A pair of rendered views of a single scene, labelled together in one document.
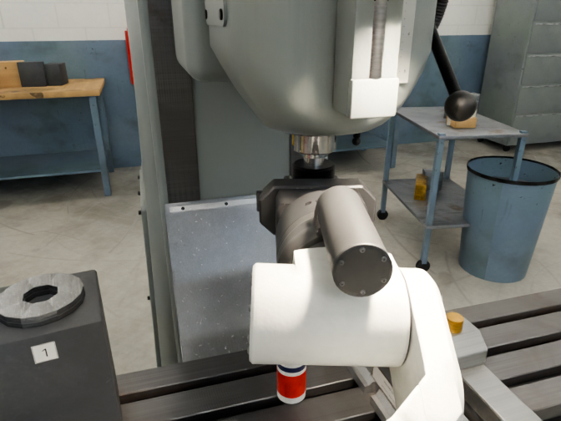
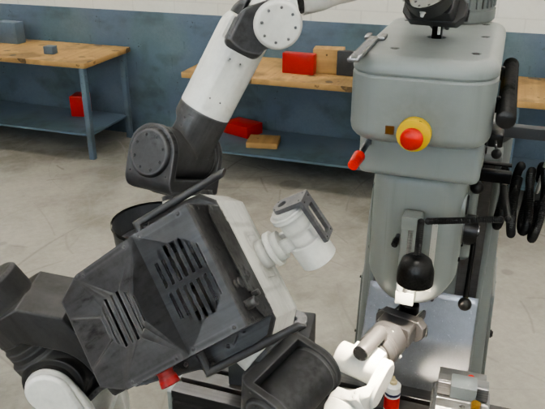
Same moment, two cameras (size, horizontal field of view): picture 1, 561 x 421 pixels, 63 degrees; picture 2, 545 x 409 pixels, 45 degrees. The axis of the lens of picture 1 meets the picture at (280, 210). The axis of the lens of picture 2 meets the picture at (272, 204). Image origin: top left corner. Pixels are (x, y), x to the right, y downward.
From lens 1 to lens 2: 1.21 m
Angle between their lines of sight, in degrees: 32
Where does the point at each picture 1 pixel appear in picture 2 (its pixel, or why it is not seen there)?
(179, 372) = (344, 377)
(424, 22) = (439, 272)
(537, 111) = not seen: outside the picture
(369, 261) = (362, 351)
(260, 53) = (374, 268)
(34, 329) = not seen: hidden behind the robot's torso
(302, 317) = (346, 359)
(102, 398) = not seen: hidden behind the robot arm
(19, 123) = (327, 103)
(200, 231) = (388, 303)
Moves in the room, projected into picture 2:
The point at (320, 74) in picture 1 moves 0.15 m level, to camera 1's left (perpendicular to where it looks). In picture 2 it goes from (393, 281) to (335, 261)
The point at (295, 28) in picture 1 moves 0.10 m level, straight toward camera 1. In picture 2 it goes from (385, 265) to (362, 285)
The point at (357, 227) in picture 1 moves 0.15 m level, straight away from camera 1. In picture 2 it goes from (365, 342) to (408, 313)
